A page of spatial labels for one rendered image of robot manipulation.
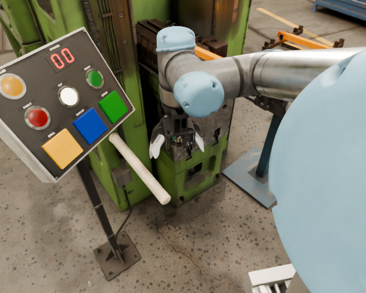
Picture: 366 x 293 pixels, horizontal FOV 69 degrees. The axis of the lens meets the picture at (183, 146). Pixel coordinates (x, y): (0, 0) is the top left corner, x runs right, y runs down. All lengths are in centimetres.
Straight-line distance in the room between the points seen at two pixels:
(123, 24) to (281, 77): 79
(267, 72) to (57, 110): 52
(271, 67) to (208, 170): 135
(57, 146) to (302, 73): 57
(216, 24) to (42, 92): 91
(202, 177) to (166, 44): 127
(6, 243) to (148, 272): 85
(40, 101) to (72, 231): 118
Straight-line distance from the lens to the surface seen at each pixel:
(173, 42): 51
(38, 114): 72
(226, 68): 47
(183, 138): 63
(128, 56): 115
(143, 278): 158
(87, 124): 77
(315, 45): 138
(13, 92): 71
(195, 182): 168
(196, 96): 43
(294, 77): 39
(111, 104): 82
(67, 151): 74
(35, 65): 75
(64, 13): 102
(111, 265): 163
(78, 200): 191
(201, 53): 109
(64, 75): 78
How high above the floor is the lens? 149
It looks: 45 degrees down
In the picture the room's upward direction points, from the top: straight up
